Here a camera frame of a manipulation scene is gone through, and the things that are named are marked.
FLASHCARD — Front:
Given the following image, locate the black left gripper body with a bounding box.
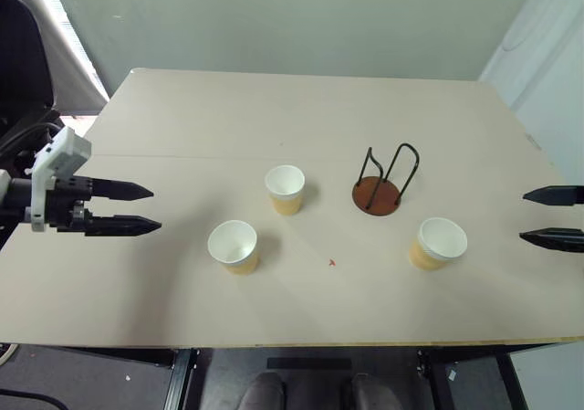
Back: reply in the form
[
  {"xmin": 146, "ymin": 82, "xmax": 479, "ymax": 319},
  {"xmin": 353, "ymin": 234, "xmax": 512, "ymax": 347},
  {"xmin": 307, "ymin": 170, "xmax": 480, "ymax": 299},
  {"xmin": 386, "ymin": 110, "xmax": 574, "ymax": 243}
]
[{"xmin": 44, "ymin": 175, "xmax": 94, "ymax": 235}]

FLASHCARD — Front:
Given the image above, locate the brown wire cup holder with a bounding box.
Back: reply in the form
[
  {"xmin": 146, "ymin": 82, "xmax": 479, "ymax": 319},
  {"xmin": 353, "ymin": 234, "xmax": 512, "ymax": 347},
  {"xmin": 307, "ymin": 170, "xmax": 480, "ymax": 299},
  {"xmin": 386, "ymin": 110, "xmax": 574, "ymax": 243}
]
[{"xmin": 351, "ymin": 142, "xmax": 421, "ymax": 217}]

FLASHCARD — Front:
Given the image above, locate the black table frame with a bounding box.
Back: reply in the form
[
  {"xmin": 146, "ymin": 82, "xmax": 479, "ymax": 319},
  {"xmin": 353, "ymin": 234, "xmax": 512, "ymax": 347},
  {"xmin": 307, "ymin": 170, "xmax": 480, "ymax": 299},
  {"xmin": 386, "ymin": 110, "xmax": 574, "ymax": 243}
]
[{"xmin": 0, "ymin": 342, "xmax": 530, "ymax": 410}]

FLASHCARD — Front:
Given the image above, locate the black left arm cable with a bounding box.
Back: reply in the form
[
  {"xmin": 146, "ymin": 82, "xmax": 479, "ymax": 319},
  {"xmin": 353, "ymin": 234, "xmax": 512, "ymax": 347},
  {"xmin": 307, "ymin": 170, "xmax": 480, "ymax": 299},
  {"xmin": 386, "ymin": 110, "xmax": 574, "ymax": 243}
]
[{"xmin": 0, "ymin": 121, "xmax": 63, "ymax": 161}]

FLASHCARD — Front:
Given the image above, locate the yellow paper cup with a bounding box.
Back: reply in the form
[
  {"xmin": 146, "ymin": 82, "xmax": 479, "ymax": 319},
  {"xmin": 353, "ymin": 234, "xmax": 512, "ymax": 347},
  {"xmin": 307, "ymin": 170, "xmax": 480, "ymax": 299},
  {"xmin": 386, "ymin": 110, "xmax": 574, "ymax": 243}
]
[
  {"xmin": 408, "ymin": 216, "xmax": 469, "ymax": 272},
  {"xmin": 207, "ymin": 219, "xmax": 261, "ymax": 277},
  {"xmin": 264, "ymin": 164, "xmax": 306, "ymax": 217}
]

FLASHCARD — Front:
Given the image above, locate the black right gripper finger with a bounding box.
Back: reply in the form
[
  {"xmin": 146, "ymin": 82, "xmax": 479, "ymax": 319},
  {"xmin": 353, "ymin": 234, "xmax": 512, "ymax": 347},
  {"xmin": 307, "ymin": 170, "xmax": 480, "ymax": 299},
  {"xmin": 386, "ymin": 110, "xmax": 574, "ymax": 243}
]
[
  {"xmin": 522, "ymin": 184, "xmax": 584, "ymax": 207},
  {"xmin": 518, "ymin": 227, "xmax": 584, "ymax": 254}
]

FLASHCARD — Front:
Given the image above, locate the black office chair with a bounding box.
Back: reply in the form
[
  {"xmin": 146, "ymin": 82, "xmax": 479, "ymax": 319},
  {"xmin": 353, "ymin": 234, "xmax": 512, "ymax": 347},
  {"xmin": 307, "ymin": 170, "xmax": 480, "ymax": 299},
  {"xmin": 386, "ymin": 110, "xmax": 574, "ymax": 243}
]
[{"xmin": 0, "ymin": 0, "xmax": 61, "ymax": 155}]

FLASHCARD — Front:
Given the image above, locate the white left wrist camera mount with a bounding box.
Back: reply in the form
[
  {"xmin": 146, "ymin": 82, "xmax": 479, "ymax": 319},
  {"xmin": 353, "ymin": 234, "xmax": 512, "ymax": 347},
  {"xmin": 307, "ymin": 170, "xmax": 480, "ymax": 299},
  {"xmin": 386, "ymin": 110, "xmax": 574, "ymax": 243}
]
[{"xmin": 30, "ymin": 126, "xmax": 92, "ymax": 233}]

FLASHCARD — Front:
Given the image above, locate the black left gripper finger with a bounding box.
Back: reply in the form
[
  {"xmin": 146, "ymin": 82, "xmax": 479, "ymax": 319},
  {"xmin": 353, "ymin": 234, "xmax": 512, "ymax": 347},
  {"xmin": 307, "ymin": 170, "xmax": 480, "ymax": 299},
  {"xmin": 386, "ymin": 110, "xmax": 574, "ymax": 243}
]
[
  {"xmin": 84, "ymin": 215, "xmax": 163, "ymax": 238},
  {"xmin": 89, "ymin": 177, "xmax": 155, "ymax": 203}
]

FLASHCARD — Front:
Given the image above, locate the white curtain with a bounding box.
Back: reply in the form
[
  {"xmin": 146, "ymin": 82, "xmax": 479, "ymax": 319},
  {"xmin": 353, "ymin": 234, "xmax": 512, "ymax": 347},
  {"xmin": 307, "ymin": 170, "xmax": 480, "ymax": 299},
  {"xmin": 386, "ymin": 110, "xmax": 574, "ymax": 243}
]
[{"xmin": 0, "ymin": 0, "xmax": 110, "ymax": 117}]

